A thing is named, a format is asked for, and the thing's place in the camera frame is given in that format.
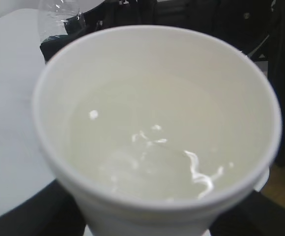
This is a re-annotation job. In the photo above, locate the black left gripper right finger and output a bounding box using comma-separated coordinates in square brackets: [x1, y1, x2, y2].
[209, 191, 285, 236]

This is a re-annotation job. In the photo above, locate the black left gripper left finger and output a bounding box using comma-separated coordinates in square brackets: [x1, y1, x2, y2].
[0, 180, 86, 236]

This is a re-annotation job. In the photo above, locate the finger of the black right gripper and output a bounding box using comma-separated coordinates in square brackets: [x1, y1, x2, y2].
[40, 26, 92, 63]

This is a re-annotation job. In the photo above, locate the clear water bottle green label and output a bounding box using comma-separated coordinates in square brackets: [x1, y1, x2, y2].
[37, 0, 104, 43]

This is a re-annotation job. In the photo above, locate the white paper cup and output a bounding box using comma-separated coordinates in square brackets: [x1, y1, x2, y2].
[32, 25, 282, 236]

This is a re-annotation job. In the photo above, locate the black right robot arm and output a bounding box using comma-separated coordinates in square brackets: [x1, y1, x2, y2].
[38, 0, 285, 61]

